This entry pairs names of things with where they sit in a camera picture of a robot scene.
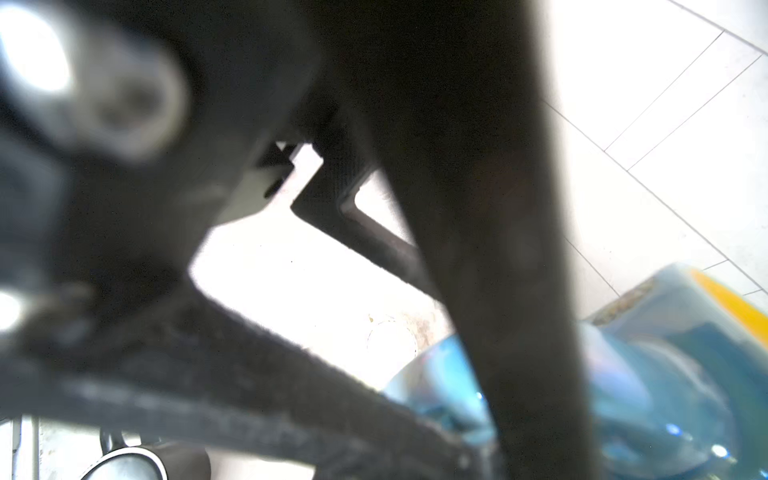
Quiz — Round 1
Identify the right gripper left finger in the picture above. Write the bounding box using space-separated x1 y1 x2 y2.
1 286 476 479

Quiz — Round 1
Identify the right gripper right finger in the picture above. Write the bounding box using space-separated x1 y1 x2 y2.
311 1 600 479

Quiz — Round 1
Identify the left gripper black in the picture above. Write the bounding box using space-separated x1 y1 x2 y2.
0 0 445 337

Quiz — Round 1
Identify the light blue butterfly mug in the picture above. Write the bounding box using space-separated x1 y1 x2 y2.
380 262 768 480

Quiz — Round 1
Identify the black mug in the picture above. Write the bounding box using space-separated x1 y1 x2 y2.
81 429 212 480

